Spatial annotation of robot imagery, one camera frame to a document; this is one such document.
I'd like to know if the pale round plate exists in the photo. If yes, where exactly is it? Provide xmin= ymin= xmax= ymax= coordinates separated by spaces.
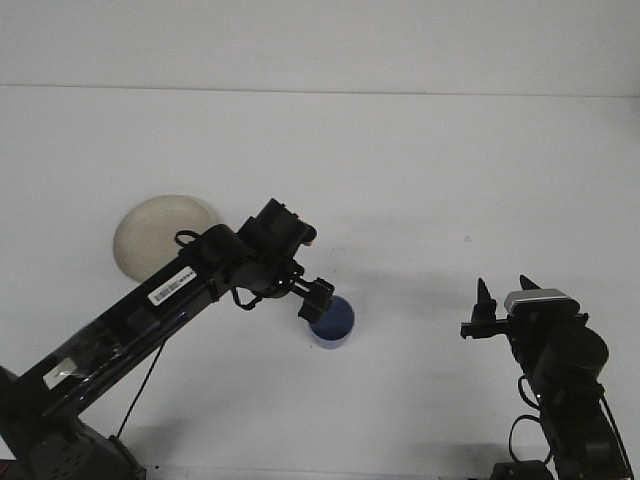
xmin=112 ymin=193 xmax=221 ymax=284

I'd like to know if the pale blue cup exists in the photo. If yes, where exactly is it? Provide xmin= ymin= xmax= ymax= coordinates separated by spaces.
xmin=308 ymin=294 xmax=357 ymax=352

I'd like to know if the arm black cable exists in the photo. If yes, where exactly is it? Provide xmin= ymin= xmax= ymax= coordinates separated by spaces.
xmin=507 ymin=374 xmax=632 ymax=476
xmin=117 ymin=228 xmax=264 ymax=437

